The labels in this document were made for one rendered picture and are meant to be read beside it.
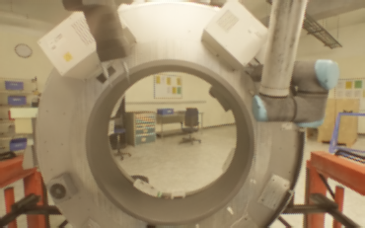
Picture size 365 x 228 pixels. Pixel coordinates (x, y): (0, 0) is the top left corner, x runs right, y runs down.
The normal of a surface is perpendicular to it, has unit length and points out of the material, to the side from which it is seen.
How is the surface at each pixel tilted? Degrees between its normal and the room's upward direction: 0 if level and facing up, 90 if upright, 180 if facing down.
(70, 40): 90
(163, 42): 90
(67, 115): 90
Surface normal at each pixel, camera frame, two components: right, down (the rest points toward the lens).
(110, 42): -0.14, 0.42
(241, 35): 0.00, 0.07
